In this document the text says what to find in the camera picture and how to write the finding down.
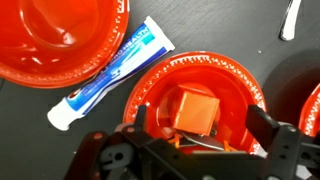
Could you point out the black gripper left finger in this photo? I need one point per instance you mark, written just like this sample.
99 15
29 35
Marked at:
141 116

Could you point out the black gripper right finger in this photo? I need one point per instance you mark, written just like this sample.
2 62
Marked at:
263 126

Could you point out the red cube block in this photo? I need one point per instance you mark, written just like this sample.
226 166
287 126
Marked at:
196 110

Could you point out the red plastic bowl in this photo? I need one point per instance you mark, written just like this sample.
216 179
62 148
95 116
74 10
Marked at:
233 86
311 113

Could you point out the blue white toothpaste tube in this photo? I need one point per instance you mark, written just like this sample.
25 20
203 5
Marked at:
110 73

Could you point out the small metal tool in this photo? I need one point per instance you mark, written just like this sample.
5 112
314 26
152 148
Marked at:
203 141

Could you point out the silver fork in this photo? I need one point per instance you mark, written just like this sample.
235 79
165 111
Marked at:
290 20

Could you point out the large red plate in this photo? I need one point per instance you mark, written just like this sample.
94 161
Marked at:
60 40

